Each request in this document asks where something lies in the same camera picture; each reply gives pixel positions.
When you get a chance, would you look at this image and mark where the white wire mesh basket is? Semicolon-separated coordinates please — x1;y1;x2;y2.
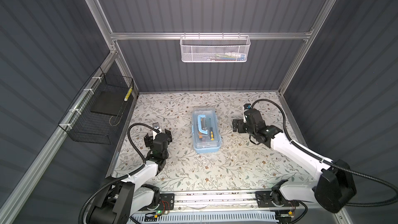
179;34;251;63

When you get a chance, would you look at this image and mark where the black wire basket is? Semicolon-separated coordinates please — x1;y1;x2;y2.
59;68;134;145

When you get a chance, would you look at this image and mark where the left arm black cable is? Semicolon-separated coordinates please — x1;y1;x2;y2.
77;122;156;224

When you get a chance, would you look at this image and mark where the yellow black screwdriver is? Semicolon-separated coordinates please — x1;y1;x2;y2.
210;128;215;141

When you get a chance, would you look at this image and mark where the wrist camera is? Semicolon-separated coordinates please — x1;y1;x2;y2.
242;103;253;123
152;122;162;133

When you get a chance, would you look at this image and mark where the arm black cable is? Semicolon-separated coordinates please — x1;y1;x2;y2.
77;122;156;224
250;99;398;207

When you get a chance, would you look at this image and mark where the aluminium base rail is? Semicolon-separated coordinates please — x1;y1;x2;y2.
83;185;344;224

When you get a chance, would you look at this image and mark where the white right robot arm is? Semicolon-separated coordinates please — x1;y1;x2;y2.
232;109;357;213

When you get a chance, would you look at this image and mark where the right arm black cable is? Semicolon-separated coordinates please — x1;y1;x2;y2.
250;99;398;207

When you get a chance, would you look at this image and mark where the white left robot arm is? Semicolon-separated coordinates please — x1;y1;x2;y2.
78;130;173;224

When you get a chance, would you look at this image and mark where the yellow marker in basket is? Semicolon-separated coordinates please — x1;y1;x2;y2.
124;87;133;102

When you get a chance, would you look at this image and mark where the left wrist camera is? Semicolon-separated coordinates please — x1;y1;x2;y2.
152;122;162;133

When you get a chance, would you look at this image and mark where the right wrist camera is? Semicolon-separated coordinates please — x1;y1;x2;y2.
242;103;253;123

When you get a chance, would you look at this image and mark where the blue plastic tool box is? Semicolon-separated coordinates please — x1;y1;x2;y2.
192;107;222;154

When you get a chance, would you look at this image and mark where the black pad in basket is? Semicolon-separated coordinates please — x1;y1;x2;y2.
90;91;126;117

